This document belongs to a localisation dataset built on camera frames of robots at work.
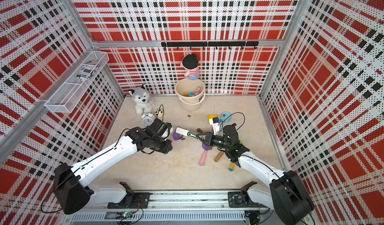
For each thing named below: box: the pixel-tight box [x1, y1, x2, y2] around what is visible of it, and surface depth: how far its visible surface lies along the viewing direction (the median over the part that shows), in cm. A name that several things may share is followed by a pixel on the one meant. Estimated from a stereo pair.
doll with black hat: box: [182, 53, 200, 80], surface depth 97 cm
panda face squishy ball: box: [154, 108, 164, 118], surface depth 109 cm
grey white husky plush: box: [128, 83, 155, 115], surface depth 100 cm
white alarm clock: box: [141, 111, 155, 126], surface depth 100 cm
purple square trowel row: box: [171, 132, 184, 147], surface depth 86 cm
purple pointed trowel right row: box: [199, 143, 213, 167], surface depth 90 cm
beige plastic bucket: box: [175, 78, 206, 111], surface depth 107 cm
